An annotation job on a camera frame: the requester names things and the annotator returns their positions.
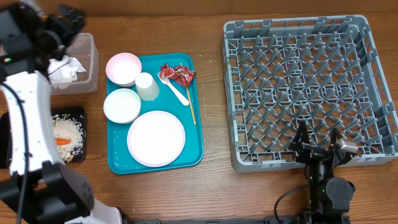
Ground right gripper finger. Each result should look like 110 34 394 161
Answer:
329 128 342 151
289 121 310 152

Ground white napkin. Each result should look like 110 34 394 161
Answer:
47 55 86 89

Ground white bowl with food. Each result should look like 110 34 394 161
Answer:
103 88 141 124

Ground white paper cup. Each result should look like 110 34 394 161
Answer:
135 72 160 101

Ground orange carrot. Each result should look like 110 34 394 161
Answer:
55 138 71 145

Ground wooden skewer stick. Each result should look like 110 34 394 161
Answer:
180 63 197 125

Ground white plastic fork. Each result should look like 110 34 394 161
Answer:
157 72 189 106

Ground red snack wrapper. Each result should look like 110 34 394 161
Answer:
160 63 196 88

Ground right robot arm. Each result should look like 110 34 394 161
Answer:
289 121 358 223

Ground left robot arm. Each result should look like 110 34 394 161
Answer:
1 2 129 223

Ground grey plastic dishwasher rack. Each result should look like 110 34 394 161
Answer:
221 15 397 173

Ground black plastic waste tray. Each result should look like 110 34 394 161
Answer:
0 105 88 169

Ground clear plastic storage bin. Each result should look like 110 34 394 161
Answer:
51 33 99 95

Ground rice and food scraps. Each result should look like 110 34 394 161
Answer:
52 114 85 163

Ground pink round plate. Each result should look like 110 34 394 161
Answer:
127 111 186 167

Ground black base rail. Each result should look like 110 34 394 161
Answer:
124 215 308 224

